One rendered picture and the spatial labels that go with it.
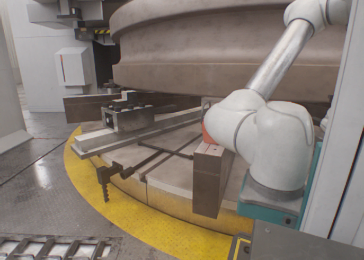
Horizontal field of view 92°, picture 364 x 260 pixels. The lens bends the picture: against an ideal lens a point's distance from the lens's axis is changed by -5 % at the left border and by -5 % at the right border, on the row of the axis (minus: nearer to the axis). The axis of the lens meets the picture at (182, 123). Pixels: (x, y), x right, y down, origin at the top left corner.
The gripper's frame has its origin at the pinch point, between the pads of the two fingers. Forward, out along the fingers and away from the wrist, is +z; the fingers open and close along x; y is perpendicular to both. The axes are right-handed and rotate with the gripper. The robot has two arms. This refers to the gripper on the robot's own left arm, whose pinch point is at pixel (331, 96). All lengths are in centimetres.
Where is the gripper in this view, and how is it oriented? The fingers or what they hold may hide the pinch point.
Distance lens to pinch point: 156.0
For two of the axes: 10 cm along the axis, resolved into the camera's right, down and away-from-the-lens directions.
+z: 1.1, -3.0, 9.5
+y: 0.0, -9.5, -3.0
